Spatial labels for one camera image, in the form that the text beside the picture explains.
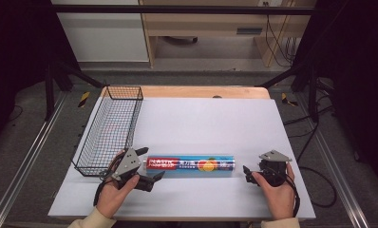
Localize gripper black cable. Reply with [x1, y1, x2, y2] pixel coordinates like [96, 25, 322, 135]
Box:
[92, 154, 125, 207]
[266, 165, 301, 219]

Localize wooden table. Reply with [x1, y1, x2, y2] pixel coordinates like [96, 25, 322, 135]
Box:
[100, 85, 272, 100]

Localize person's right hand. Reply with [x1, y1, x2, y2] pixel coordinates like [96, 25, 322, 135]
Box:
[251, 162, 296, 220]

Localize black floor cable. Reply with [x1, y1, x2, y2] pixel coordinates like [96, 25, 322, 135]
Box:
[282, 104, 338, 209]

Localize white table mat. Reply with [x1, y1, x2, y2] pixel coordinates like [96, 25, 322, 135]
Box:
[47, 96, 317, 221]

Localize wooden desk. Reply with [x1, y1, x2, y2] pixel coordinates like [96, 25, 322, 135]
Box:
[138, 0, 318, 68]

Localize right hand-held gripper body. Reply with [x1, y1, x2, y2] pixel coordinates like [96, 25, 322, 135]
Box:
[256, 149, 293, 187]

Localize black wire basket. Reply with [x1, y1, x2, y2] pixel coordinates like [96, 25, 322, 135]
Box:
[70, 85, 144, 178]

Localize black horizontal bar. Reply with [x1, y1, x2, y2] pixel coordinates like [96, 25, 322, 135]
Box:
[52, 4, 316, 16]

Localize person's left hand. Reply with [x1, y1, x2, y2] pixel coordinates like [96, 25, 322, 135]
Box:
[96, 151, 141, 219]

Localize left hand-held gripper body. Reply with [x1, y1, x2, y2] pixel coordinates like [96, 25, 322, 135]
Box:
[109, 147, 142, 190]

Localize aluminium floor rail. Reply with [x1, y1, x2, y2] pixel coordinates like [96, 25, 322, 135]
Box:
[0, 91, 68, 228]
[295, 93, 371, 228]

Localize hanging black cables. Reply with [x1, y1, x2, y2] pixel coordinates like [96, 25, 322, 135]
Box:
[262, 1, 300, 68]

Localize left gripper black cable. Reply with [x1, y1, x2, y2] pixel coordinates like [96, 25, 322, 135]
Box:
[92, 154, 125, 207]

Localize white cabinet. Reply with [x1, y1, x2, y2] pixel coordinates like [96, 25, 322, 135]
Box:
[50, 0, 150, 64]

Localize black metal stand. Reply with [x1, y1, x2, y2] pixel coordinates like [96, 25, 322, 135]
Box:
[258, 61, 321, 124]
[44, 60, 106, 122]

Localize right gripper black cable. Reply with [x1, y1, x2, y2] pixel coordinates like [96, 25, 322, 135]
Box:
[266, 165, 301, 219]

